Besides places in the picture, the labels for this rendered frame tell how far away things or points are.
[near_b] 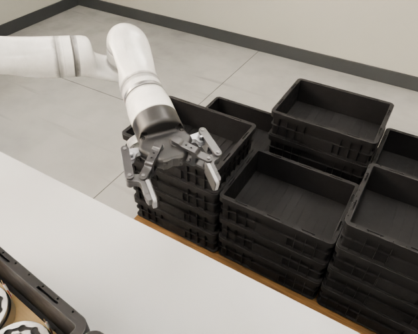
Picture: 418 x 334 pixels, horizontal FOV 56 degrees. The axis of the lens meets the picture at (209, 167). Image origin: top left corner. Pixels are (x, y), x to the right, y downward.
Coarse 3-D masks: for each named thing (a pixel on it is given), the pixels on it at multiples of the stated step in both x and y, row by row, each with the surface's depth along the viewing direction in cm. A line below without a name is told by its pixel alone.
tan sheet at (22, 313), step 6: (0, 282) 68; (12, 294) 66; (18, 300) 65; (18, 306) 64; (24, 306) 64; (18, 312) 64; (24, 312) 64; (30, 312) 64; (18, 318) 63; (24, 318) 63; (30, 318) 63; (36, 318) 63; (42, 324) 62
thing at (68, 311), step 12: (0, 252) 60; (12, 264) 59; (24, 276) 57; (36, 288) 56; (48, 288) 56; (48, 300) 54; (60, 300) 54; (60, 312) 53; (72, 312) 53; (84, 324) 52
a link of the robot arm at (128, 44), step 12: (120, 24) 68; (108, 36) 67; (120, 36) 66; (132, 36) 66; (144, 36) 68; (108, 48) 68; (120, 48) 65; (132, 48) 66; (144, 48) 67; (120, 60) 65; (132, 60) 65; (144, 60) 65; (120, 72) 65; (132, 72) 64; (144, 72) 64; (120, 84) 65; (132, 84) 63
